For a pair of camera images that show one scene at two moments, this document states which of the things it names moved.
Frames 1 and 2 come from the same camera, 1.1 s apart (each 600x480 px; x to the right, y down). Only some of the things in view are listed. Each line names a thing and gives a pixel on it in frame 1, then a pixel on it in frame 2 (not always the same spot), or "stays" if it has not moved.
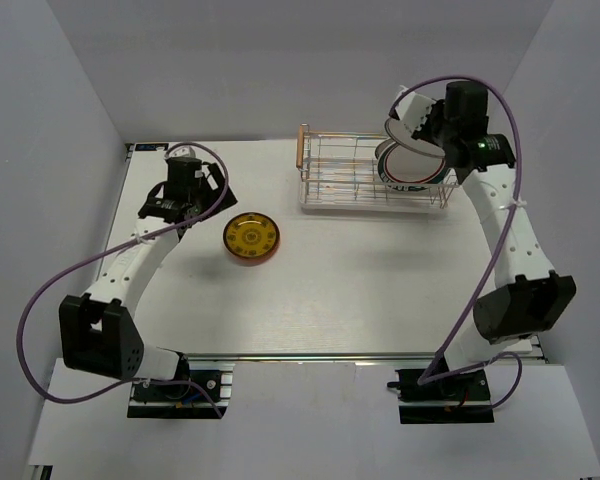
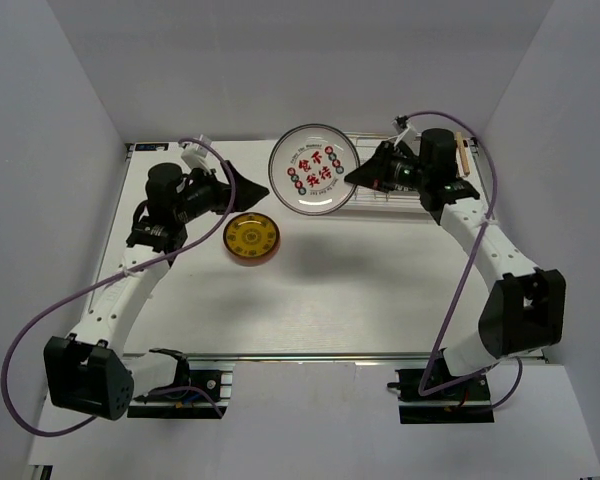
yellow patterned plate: [251, 234] stays
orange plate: [255, 260] stays
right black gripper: [423, 129] to [372, 170]
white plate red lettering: [401, 134] to [308, 167]
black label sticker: [144, 147] stays
